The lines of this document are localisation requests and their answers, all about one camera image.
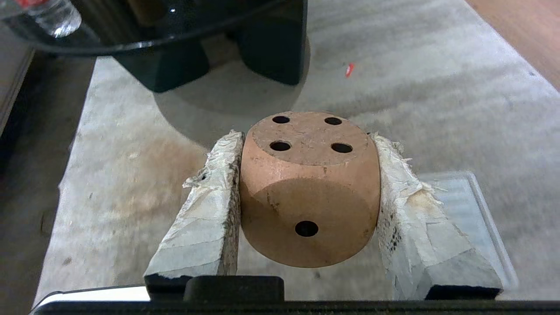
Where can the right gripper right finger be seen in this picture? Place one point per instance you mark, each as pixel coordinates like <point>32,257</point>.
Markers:
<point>415,232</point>

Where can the clear plastic water bottle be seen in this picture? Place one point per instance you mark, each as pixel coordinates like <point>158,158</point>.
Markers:
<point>54,15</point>

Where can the clear plastic box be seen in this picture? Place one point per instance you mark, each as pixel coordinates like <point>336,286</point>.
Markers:
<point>472,218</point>

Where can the grey carpet rug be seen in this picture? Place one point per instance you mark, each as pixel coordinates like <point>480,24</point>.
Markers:
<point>393,87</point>

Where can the large wooden die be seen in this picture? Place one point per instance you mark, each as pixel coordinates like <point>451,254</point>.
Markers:
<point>306,192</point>

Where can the small red scrap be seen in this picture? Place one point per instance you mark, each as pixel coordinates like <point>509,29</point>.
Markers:
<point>349,69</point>

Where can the black glass coffee table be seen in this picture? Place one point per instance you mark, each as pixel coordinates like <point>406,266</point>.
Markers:
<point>183,39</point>

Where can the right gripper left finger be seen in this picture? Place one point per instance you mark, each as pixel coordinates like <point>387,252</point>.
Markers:
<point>202,227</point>

